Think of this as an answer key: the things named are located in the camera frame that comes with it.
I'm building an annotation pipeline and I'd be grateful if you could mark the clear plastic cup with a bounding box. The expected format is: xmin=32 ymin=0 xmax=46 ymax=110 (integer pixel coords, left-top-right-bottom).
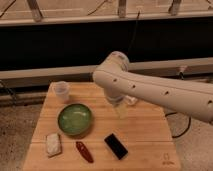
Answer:
xmin=53 ymin=81 xmax=70 ymax=103

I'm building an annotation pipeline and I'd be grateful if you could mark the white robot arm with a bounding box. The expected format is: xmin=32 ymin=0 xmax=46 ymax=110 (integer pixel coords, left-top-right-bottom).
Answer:
xmin=92 ymin=51 xmax=213 ymax=125

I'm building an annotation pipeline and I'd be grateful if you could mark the white sponge block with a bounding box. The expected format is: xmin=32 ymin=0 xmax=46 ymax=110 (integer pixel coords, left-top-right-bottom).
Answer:
xmin=46 ymin=133 xmax=62 ymax=157

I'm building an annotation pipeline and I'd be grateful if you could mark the wooden cutting board table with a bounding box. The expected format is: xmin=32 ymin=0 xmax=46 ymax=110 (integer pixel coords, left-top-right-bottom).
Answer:
xmin=23 ymin=82 xmax=181 ymax=171

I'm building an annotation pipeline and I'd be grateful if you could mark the black hanging cable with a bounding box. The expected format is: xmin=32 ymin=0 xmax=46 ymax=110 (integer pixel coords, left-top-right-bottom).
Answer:
xmin=126 ymin=9 xmax=141 ymax=56

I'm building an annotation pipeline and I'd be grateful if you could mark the red chili pepper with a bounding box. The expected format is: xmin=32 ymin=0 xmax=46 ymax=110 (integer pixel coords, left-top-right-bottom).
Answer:
xmin=76 ymin=141 xmax=94 ymax=163

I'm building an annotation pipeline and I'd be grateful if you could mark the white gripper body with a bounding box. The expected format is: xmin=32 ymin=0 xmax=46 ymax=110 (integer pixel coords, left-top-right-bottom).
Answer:
xmin=104 ymin=90 xmax=124 ymax=106

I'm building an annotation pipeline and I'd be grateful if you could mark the black smartphone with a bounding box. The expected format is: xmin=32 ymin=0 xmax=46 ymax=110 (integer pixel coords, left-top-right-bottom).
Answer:
xmin=104 ymin=134 xmax=128 ymax=160

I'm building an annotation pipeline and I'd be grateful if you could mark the green ceramic bowl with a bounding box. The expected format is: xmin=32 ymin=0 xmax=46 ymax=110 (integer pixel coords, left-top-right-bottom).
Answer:
xmin=58 ymin=103 xmax=93 ymax=136

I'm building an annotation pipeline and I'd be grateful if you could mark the black cable on floor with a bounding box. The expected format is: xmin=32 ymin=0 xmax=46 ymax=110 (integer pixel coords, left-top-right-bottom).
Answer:
xmin=164 ymin=111 xmax=193 ymax=139

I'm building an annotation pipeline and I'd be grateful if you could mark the small plastic bottle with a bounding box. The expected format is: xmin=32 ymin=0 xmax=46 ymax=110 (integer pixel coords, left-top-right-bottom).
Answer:
xmin=125 ymin=96 xmax=138 ymax=106

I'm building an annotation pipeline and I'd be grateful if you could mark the translucent yellowish gripper finger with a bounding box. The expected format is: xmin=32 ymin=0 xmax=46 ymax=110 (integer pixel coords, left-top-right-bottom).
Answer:
xmin=115 ymin=103 xmax=127 ymax=119

